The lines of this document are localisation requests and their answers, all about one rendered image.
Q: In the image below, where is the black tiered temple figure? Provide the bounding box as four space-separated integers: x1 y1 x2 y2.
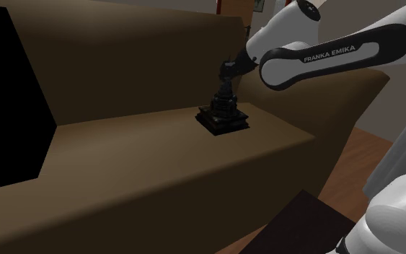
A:
195 75 251 136

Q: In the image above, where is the brown sofa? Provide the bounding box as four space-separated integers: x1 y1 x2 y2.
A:
0 0 391 254

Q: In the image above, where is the dark robot stand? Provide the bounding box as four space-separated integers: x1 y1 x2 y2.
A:
238 190 358 254

